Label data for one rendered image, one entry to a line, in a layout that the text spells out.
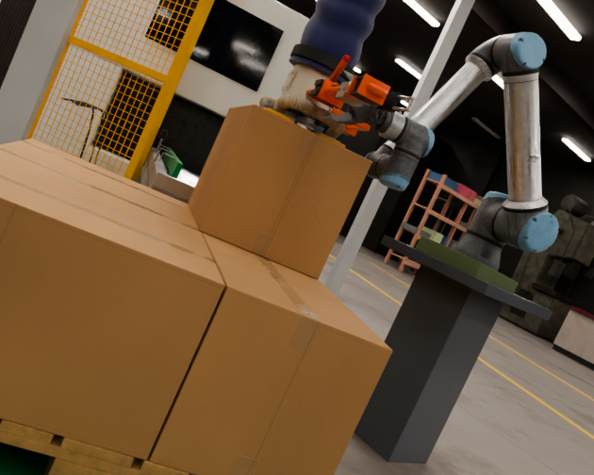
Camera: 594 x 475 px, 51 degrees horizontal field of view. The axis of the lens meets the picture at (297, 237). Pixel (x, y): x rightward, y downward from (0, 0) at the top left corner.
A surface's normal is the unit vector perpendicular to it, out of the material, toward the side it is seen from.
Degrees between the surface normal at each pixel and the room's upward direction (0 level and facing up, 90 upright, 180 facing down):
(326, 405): 90
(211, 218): 90
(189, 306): 90
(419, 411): 90
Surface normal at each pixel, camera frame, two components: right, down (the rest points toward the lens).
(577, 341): -0.70, -0.26
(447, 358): 0.59, 0.33
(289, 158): 0.22, 0.18
